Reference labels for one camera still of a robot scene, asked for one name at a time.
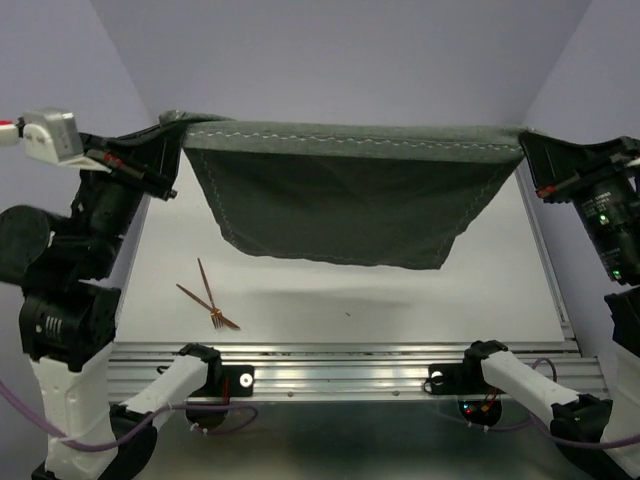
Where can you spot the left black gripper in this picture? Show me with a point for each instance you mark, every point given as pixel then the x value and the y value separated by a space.
pixel 154 153

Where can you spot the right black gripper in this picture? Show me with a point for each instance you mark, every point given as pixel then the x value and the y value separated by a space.
pixel 562 169

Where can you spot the grey cloth napkin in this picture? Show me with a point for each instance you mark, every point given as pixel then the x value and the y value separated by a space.
pixel 394 196

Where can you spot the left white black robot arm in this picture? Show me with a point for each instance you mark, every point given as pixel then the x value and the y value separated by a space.
pixel 67 321

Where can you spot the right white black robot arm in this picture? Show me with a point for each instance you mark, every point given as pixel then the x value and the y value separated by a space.
pixel 600 436

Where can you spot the copper knife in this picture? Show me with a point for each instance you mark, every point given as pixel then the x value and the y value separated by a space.
pixel 227 322

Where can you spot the copper fork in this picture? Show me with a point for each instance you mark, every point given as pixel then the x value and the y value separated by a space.
pixel 207 290

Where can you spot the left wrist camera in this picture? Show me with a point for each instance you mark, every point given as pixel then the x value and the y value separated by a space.
pixel 49 135

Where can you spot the aluminium right side rail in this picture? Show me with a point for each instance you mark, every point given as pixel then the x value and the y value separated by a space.
pixel 523 180

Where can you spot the aluminium rail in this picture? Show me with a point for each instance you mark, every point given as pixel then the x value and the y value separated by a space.
pixel 523 180
pixel 315 372

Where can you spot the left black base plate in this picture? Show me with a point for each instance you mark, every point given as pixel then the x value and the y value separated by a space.
pixel 235 381

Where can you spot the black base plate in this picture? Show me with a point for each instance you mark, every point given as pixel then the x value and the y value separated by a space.
pixel 235 381
pixel 450 380

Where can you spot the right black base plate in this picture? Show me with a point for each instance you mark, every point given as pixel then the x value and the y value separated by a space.
pixel 450 380

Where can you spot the aluminium front rail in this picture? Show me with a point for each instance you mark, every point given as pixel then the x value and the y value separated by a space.
pixel 315 372

